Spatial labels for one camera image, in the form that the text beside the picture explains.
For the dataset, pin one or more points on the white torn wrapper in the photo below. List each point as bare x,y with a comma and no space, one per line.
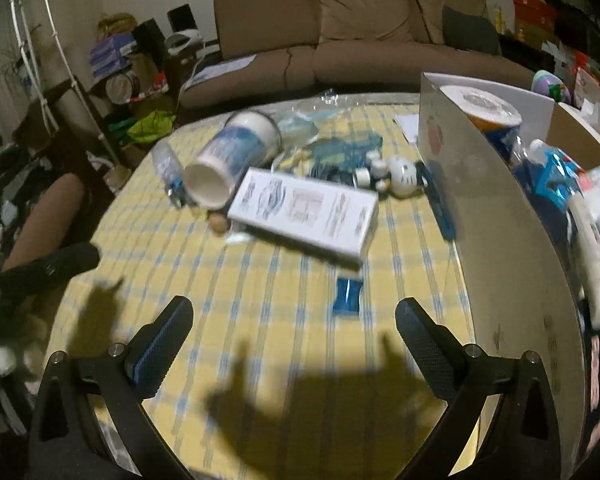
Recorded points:
237,238

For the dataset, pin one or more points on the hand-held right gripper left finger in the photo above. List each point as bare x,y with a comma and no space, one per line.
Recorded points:
160,350

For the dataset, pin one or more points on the round metal tin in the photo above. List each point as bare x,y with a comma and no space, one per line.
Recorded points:
122,89

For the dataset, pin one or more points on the white blue paper cup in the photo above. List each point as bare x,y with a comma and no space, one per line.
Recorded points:
235,150

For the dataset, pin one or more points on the blue strip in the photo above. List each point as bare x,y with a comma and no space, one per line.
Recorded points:
442,210

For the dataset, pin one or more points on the white cat figure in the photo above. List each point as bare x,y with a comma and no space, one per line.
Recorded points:
402,175

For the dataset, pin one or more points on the clear plastic container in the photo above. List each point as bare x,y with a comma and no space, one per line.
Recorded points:
166,162

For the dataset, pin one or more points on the printed paper on sofa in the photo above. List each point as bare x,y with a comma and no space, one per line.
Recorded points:
220,70

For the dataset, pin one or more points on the white clothes rack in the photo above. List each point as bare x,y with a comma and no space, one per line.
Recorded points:
55,60

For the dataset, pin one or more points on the white milk carton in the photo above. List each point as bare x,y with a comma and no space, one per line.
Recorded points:
300,210

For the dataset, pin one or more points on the stack of blue boxes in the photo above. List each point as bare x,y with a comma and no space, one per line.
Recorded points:
111,55

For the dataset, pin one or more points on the small white roll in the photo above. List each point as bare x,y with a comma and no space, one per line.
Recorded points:
364,176

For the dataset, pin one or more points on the brown egg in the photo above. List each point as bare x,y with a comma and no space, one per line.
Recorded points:
219,224

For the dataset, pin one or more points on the brown sofa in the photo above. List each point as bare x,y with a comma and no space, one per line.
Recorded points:
370,55

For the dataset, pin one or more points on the clear plastic bag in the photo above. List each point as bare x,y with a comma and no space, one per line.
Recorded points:
300,127

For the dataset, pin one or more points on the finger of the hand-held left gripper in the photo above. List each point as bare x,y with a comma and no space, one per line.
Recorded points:
55,267

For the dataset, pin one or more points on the blue shiny packet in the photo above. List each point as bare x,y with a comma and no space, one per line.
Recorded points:
555,180

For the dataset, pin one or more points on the white headset device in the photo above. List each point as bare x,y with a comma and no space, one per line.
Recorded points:
182,40

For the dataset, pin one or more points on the blue shiny sachet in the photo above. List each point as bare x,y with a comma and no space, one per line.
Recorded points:
347,296

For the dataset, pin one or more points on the grey cardboard storage box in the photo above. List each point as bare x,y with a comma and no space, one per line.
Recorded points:
505,240

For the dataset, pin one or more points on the pastel ball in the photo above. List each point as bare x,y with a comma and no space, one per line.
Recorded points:
547,82

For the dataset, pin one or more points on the white paper sheet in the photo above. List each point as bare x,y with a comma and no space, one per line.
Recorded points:
407,127

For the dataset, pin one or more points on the dark cushion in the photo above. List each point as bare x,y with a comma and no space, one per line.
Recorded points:
470,30

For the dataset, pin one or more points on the green bag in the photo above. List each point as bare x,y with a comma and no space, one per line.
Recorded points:
150,127

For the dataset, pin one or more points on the orange white round tub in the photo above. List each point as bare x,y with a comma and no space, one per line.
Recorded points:
480,105

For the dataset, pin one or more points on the orange box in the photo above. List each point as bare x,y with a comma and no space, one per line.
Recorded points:
532,12

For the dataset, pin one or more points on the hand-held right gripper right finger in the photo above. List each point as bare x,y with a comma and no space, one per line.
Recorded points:
427,345

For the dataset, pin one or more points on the white spray bottle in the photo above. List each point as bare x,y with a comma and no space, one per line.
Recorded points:
592,260

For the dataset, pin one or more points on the desktop with yellow checked cloth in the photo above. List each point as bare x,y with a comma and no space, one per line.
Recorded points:
280,310

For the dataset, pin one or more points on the brown rounded cushion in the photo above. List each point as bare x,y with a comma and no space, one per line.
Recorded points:
45,220

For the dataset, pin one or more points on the black box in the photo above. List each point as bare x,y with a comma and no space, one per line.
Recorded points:
182,17

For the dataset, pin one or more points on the yellow bottle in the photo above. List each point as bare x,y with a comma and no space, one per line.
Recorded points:
500,17

